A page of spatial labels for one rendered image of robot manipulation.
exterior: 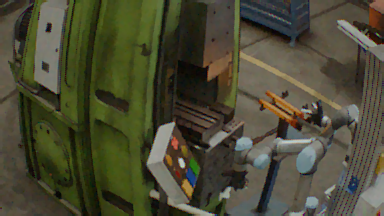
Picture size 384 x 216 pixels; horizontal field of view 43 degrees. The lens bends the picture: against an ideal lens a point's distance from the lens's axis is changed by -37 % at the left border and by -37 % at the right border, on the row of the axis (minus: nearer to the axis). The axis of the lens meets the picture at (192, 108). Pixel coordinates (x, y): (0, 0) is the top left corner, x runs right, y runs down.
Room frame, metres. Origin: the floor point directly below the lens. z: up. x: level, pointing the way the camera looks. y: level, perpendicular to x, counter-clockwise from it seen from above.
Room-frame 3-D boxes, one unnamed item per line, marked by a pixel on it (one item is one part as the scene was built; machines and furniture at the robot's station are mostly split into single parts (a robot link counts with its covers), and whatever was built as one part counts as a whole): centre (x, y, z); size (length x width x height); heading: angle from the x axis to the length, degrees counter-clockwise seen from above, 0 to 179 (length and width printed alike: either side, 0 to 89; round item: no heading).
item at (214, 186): (3.47, 0.04, 0.69); 0.56 x 0.38 x 0.45; 58
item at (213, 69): (3.42, 0.06, 1.32); 0.42 x 0.20 x 0.10; 58
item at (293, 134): (3.68, -0.58, 0.66); 0.40 x 0.30 x 0.02; 137
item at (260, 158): (2.64, -0.33, 1.23); 0.11 x 0.11 x 0.08; 47
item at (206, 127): (3.42, 0.06, 0.96); 0.42 x 0.20 x 0.09; 58
